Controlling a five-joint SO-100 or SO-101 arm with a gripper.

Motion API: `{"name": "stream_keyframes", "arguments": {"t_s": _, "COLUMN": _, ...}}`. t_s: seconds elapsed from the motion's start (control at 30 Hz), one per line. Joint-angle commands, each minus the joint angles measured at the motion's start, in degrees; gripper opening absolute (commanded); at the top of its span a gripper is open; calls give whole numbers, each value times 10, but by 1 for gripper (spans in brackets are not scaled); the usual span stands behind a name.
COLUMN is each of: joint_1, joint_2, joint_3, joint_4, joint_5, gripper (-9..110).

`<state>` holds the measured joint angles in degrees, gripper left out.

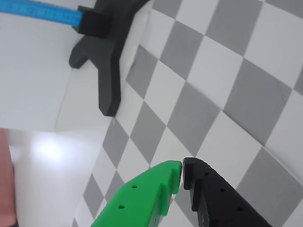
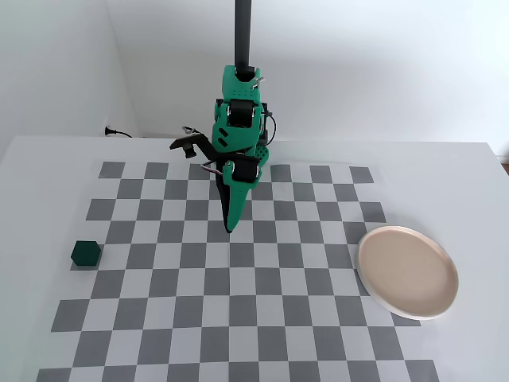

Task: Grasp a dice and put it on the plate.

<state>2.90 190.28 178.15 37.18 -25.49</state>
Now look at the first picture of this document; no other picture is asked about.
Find grey white checkerboard mat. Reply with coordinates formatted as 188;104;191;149
71;0;303;227

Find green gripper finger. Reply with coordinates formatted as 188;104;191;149
91;160;182;227

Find pink blurred object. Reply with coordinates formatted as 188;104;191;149
0;129;18;227

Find blue measuring rod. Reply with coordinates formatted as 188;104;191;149
0;0;83;26

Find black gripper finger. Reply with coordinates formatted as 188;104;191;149
181;157;274;227

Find black stand foot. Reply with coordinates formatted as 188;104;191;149
68;0;152;118

